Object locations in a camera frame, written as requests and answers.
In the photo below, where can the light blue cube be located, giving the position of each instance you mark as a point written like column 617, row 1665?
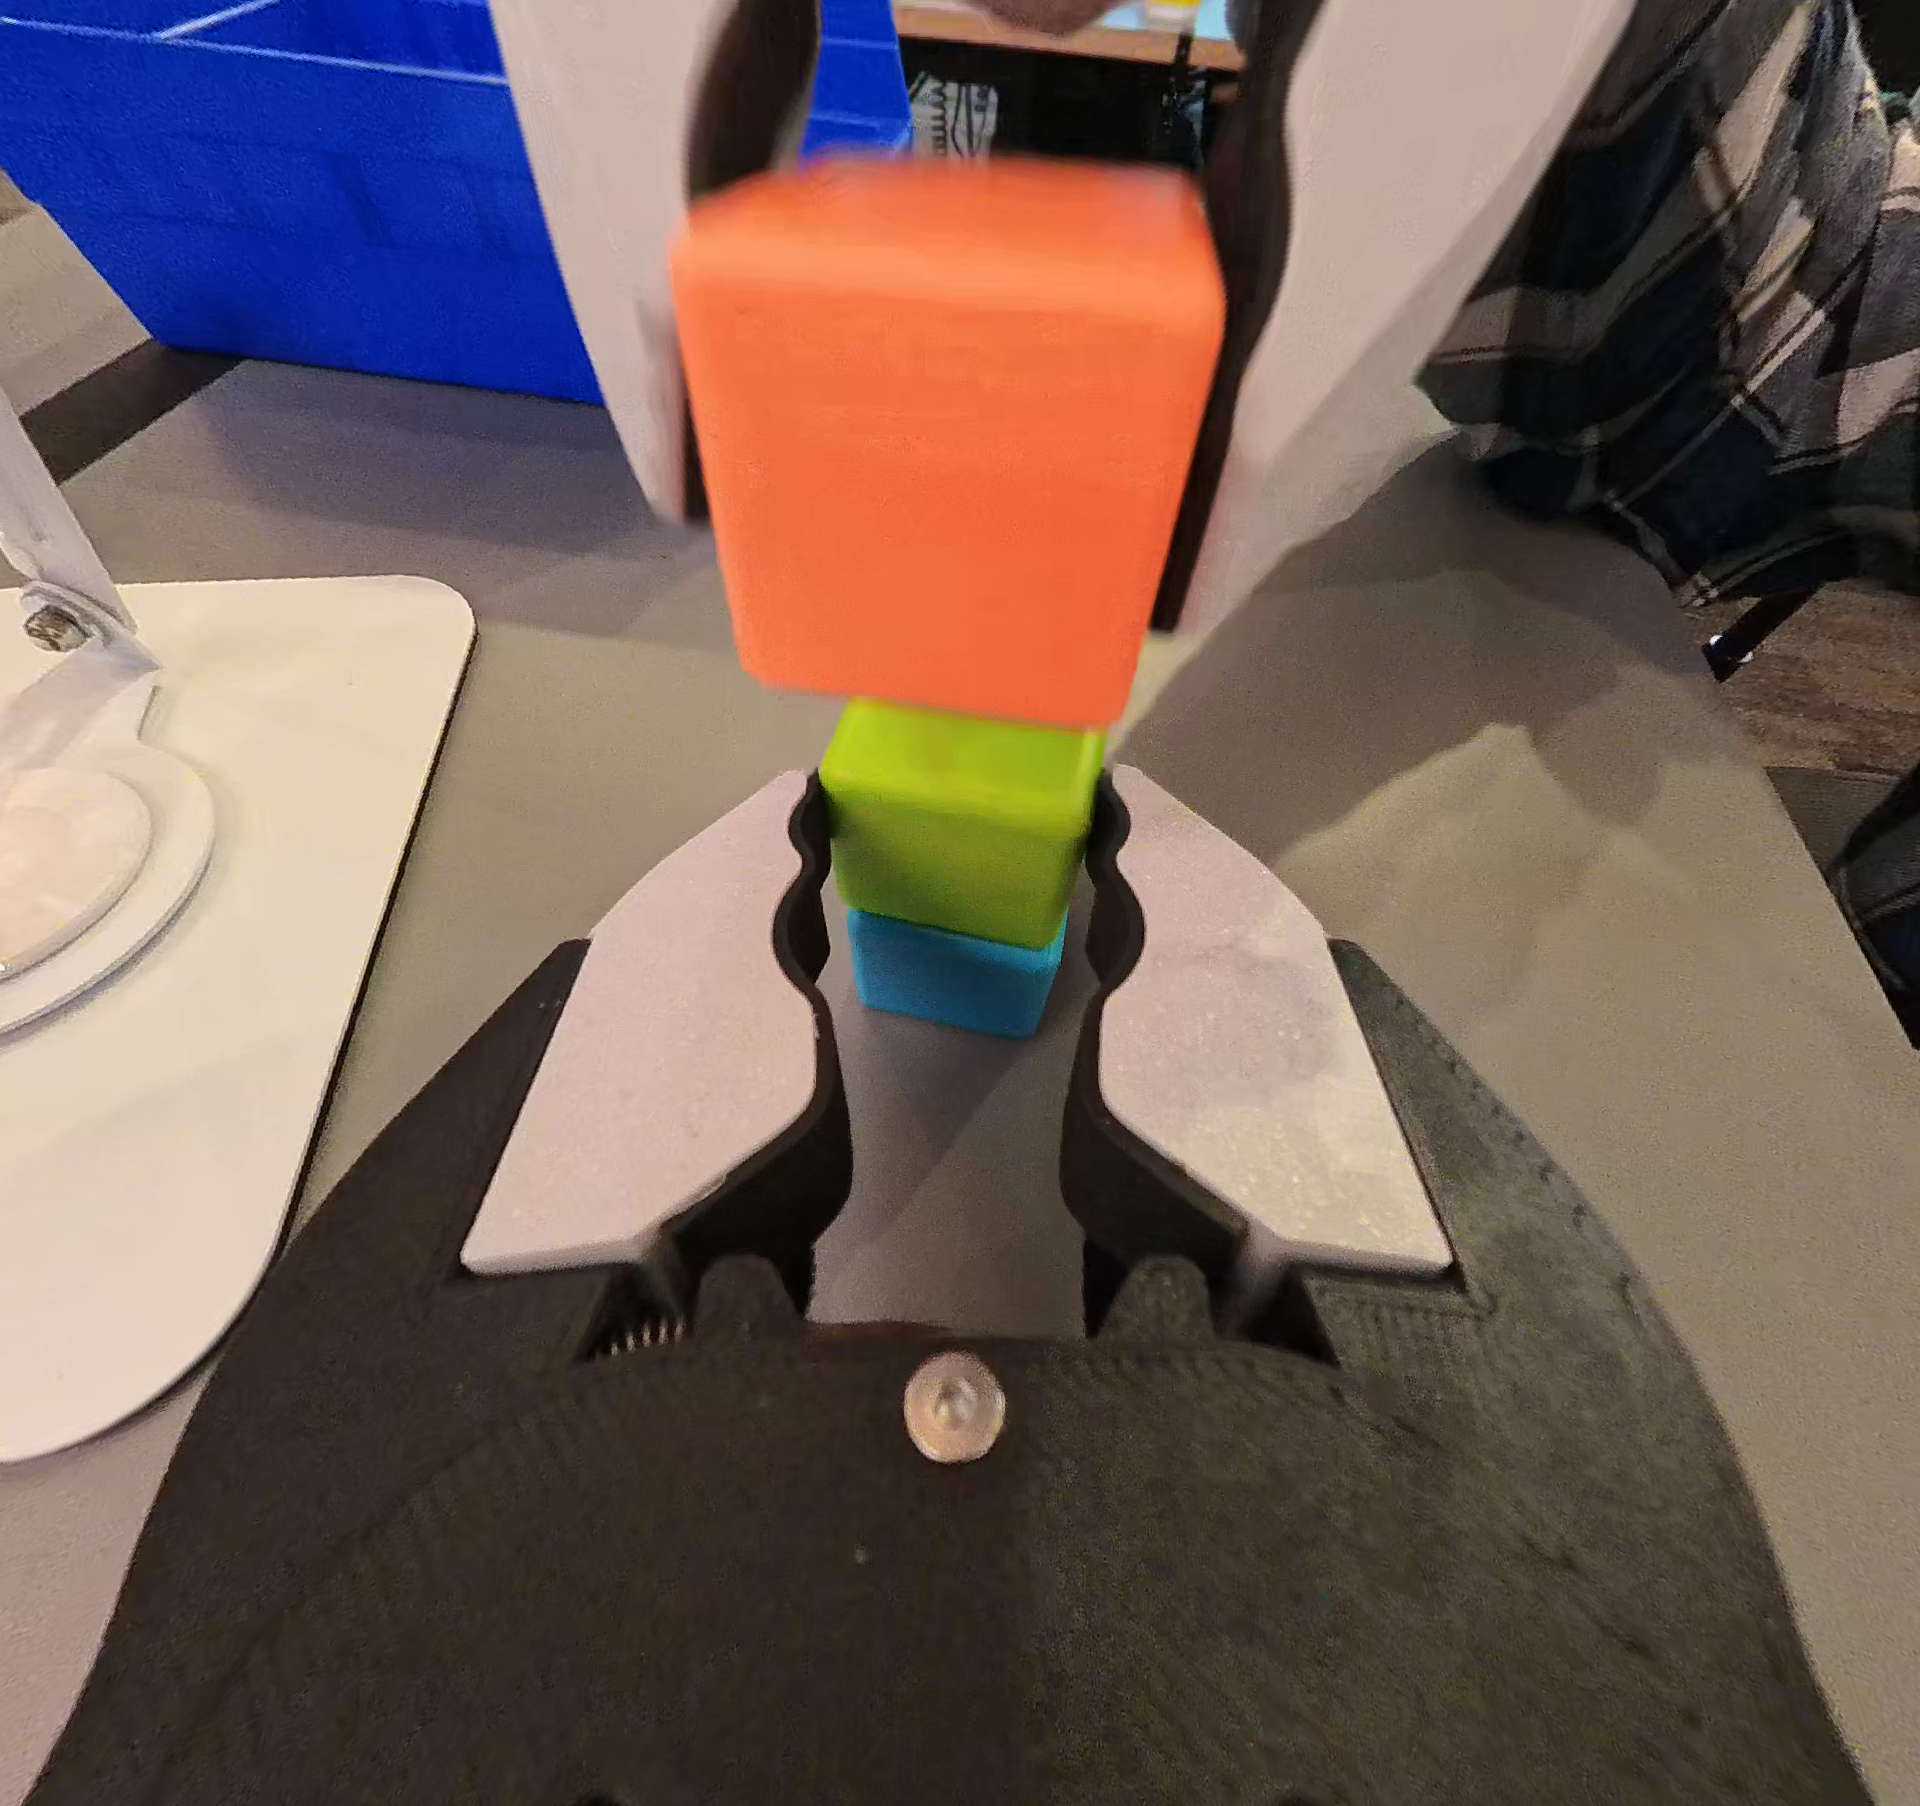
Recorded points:
column 954, row 979

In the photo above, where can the blue plastic bin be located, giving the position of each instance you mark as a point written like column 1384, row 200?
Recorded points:
column 270, row 186

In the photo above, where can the wooden document stand white base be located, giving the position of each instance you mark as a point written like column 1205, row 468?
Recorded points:
column 300, row 861

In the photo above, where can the orange cube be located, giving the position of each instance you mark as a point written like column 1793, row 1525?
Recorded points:
column 944, row 442

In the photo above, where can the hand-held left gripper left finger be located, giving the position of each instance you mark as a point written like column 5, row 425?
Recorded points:
column 659, row 1072

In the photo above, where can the green cube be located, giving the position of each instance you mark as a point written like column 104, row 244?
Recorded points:
column 954, row 830

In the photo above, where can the person's right forearm plaid sleeve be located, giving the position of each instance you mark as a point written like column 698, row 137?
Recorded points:
column 1724, row 261

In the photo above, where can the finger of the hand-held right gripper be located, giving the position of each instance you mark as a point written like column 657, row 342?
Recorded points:
column 600, row 111
column 1440, row 111

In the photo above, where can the grey desk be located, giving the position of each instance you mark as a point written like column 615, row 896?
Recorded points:
column 1500, row 861

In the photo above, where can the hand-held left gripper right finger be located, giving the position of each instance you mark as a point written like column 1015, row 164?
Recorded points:
column 1262, row 1072

